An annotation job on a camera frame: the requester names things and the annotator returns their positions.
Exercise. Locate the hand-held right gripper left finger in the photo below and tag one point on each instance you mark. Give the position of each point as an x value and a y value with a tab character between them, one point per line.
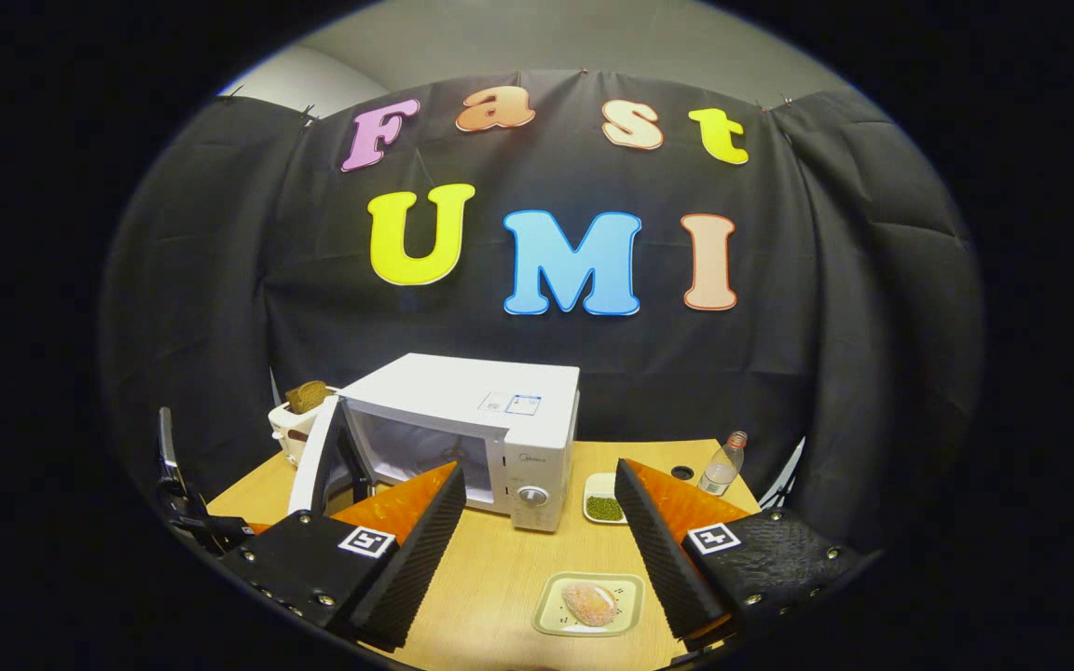
416	559

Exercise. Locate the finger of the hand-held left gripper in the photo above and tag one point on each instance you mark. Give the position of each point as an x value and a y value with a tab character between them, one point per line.
259	528

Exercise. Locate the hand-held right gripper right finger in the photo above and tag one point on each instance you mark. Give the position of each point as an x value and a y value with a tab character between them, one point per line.
663	559

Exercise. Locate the pink sugared pastry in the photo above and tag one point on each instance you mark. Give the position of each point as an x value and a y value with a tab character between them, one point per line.
590	604

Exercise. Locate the white microwave oven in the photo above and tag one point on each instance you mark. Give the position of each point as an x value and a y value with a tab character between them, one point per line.
462	401

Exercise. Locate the cream dotted square plate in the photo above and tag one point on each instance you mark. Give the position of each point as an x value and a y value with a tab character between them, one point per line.
630	596

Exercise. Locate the white compartment tray with beans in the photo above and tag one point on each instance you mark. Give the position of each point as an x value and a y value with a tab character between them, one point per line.
604	506

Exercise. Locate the white toaster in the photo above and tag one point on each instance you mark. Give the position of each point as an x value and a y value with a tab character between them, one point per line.
293	433

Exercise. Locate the clear plastic bottle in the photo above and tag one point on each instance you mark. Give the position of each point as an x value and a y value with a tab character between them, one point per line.
722	471

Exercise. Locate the brown bread slice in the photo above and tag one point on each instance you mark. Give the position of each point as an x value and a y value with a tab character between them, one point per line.
309	396

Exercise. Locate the black backdrop cloth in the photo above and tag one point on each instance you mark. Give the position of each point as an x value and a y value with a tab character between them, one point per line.
546	354

